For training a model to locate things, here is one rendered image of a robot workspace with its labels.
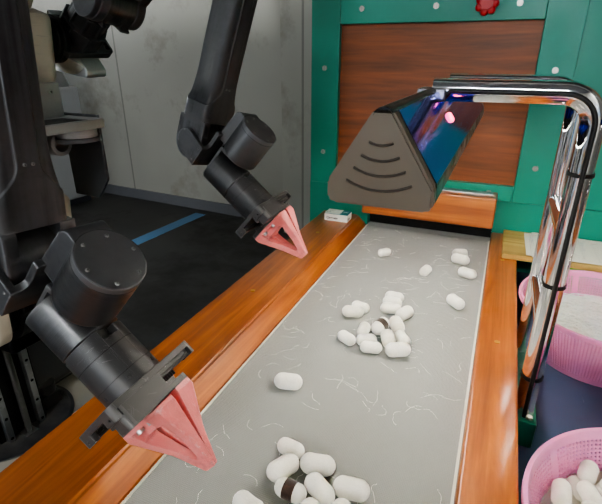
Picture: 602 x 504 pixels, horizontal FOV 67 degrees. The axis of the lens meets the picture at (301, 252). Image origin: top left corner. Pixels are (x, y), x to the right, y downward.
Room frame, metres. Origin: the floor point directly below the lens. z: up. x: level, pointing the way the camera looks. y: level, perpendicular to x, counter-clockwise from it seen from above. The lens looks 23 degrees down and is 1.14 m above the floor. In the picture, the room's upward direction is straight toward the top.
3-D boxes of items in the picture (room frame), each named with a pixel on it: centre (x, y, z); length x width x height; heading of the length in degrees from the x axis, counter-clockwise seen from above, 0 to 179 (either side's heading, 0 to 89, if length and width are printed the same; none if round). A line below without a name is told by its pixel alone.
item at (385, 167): (0.61, -0.18, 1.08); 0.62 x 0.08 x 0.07; 157
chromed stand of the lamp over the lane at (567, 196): (0.58, -0.25, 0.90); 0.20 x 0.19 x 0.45; 157
